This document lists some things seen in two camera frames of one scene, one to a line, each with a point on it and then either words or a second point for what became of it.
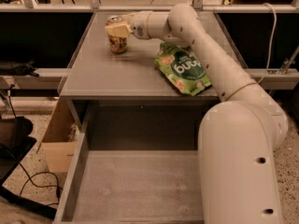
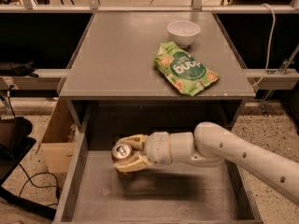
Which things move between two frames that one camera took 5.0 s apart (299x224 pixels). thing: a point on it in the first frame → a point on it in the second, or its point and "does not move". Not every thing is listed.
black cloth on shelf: (18, 68) does not move
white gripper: (139, 24) → (157, 147)
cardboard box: (60, 138) does not move
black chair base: (15, 144) does not move
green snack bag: (182, 68) does not move
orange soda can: (118, 44) → (121, 152)
